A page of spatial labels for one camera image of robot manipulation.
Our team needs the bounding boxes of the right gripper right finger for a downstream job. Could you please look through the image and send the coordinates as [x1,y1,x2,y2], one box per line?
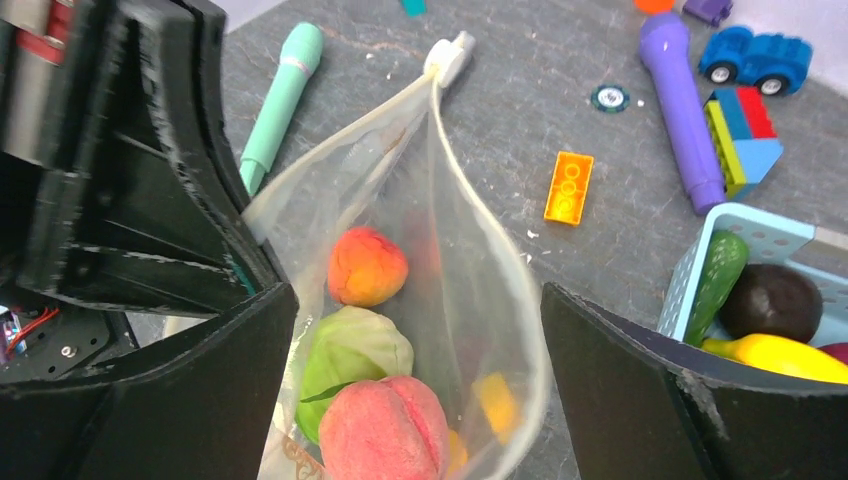
[541,283,847,479]

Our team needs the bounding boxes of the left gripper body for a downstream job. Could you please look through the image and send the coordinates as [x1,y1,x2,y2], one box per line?
[1,1,199,384]

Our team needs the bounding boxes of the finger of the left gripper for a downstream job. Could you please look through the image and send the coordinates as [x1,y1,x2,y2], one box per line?
[99,1,279,316]

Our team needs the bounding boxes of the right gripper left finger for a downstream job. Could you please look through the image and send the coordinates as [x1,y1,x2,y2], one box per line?
[1,283,298,479]

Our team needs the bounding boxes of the yellow banana bunch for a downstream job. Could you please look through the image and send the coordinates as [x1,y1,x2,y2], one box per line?
[701,333,847,384]

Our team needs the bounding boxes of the green cabbage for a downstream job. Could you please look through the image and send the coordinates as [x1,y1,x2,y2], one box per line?
[295,306,414,444]

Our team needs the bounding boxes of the light blue plastic basket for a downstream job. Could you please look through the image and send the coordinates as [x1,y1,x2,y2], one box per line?
[657,202,847,346]

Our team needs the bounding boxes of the clear dotted zip bag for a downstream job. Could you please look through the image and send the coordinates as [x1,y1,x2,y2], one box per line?
[244,32,551,479]

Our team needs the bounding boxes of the yellow oval block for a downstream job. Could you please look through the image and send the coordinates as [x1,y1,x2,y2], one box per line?
[447,373,521,477]

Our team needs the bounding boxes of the dark avocado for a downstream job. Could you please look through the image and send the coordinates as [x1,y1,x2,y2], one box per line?
[718,264,823,343]

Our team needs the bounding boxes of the green cucumber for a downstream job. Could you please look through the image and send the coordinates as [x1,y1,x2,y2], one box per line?
[684,230,750,347]

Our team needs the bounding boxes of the red sweet potato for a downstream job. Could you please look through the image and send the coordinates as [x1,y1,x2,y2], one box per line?
[820,342,848,364]

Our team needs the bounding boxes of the teal toy microphone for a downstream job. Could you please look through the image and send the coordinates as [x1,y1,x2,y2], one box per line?
[239,22,324,196]

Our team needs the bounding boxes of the orange lego brick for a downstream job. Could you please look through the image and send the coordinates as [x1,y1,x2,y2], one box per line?
[544,151,594,226]

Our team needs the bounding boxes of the multicolour block stack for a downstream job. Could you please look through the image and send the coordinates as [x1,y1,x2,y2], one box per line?
[703,87,784,202]

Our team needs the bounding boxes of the round poker chip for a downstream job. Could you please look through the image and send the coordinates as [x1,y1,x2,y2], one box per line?
[589,84,630,114]

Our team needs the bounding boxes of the teal small block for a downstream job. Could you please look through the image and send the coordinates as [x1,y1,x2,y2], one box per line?
[400,0,427,17]

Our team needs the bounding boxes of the purple toy microphone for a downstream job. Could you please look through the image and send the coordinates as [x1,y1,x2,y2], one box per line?
[639,12,726,215]

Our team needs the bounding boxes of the blue toy car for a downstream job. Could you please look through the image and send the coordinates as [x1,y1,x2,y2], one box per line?
[698,26,813,96]

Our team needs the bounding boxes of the orange shape block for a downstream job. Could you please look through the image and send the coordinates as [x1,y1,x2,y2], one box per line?
[632,0,676,15]

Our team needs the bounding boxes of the purple small block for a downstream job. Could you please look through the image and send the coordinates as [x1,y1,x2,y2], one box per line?
[682,0,733,28]

